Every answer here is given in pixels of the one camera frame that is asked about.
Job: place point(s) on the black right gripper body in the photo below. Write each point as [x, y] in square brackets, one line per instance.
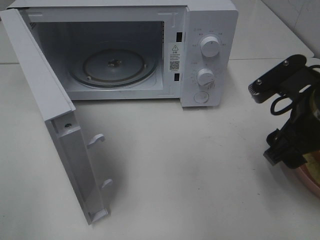
[300, 135]

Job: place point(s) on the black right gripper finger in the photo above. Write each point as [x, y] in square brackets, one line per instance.
[272, 157]

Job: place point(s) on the toast sandwich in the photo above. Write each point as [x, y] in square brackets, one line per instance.
[313, 166]

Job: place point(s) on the pink plate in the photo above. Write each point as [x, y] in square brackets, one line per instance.
[296, 183]

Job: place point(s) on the round white door button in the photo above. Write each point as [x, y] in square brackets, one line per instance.
[201, 97]

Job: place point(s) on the white timer knob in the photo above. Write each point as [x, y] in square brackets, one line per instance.
[205, 77]

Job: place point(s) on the upper white power knob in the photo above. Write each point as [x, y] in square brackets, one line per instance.
[210, 46]

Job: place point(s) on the white microwave oven body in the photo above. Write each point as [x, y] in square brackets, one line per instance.
[68, 29]

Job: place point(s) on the white warning label sticker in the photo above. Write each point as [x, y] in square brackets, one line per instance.
[174, 56]

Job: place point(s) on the glass microwave turntable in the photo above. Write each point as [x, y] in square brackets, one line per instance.
[113, 68]

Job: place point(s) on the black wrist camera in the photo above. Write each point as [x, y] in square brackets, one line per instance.
[285, 79]

